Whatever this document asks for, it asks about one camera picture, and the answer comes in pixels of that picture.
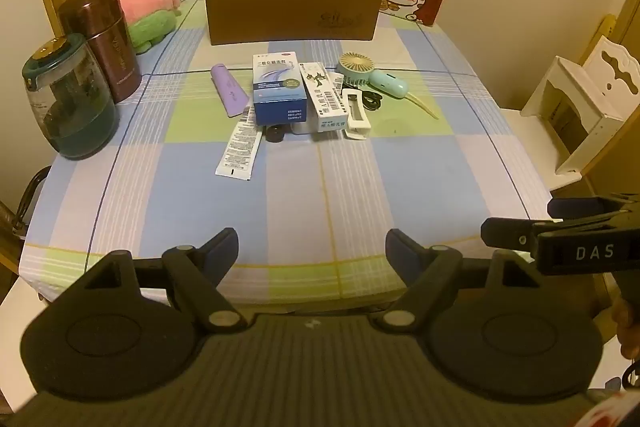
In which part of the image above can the white printed tube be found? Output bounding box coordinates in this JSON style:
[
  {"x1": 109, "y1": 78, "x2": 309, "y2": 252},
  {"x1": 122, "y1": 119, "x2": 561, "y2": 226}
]
[{"x1": 215, "y1": 103, "x2": 262, "y2": 181}]

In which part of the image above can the white long medicine box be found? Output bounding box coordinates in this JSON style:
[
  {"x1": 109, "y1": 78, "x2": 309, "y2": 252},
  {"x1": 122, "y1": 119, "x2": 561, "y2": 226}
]
[{"x1": 299, "y1": 62, "x2": 348, "y2": 133}]

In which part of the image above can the blue medicine box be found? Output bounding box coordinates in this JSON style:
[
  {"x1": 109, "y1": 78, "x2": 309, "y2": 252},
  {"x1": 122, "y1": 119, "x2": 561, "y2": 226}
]
[{"x1": 252, "y1": 52, "x2": 307, "y2": 127}]

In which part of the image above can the mint handheld fan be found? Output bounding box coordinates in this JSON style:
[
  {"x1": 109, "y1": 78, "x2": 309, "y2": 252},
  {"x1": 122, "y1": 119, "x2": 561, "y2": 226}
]
[{"x1": 336, "y1": 52, "x2": 409, "y2": 100}]

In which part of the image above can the person's right hand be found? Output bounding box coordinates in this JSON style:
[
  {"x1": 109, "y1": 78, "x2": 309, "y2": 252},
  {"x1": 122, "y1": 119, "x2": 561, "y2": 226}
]
[{"x1": 612, "y1": 296, "x2": 640, "y2": 360}]

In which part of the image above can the white wooden shelf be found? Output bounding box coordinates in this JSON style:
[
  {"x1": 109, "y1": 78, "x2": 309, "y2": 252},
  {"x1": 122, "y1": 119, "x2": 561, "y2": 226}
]
[{"x1": 502, "y1": 36, "x2": 639, "y2": 191}]

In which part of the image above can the dark brown dropper bottle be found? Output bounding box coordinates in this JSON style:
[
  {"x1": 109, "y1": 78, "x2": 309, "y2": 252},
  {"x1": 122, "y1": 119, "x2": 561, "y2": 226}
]
[{"x1": 264, "y1": 126, "x2": 285, "y2": 143}]

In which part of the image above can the white plastic clip case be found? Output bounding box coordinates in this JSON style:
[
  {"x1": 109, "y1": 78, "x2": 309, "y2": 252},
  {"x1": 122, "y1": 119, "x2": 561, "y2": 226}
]
[{"x1": 342, "y1": 88, "x2": 371, "y2": 140}]

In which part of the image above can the checkered tablecloth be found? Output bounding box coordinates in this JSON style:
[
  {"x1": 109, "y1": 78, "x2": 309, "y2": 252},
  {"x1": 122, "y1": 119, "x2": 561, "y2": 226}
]
[{"x1": 20, "y1": 0, "x2": 550, "y2": 305}]

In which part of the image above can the purple cream tube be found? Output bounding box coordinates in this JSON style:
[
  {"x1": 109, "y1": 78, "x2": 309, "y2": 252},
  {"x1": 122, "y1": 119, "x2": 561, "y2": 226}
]
[{"x1": 210, "y1": 64, "x2": 250, "y2": 118}]

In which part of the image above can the green glass jar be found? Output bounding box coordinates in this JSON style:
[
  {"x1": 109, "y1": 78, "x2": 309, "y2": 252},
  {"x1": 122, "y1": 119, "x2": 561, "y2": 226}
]
[{"x1": 22, "y1": 34, "x2": 118, "y2": 160}]

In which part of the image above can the pink starfish plush toy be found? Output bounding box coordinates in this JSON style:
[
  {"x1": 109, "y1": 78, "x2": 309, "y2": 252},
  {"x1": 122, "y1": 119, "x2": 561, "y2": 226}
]
[{"x1": 119, "y1": 0, "x2": 181, "y2": 55}]

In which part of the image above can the brown cardboard box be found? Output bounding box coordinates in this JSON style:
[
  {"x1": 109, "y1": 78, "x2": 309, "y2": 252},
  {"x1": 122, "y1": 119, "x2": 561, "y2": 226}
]
[{"x1": 205, "y1": 0, "x2": 382, "y2": 46}]

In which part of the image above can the dark brown cylindrical canister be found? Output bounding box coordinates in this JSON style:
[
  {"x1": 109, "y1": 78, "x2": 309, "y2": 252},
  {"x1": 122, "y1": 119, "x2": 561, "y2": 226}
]
[{"x1": 58, "y1": 0, "x2": 141, "y2": 103}]

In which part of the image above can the black cable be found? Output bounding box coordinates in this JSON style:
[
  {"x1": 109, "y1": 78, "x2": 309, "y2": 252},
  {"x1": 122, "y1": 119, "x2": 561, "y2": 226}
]
[{"x1": 360, "y1": 89, "x2": 385, "y2": 113}]

